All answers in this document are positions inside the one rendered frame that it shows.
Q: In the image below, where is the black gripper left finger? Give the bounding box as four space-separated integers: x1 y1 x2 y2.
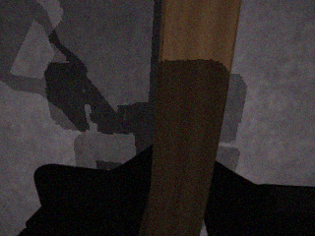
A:
33 145 153 236

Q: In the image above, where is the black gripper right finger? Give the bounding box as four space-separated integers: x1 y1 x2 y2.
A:
204 161 315 236

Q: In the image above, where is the long brown wooden board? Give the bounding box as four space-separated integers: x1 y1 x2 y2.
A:
147 0 242 236

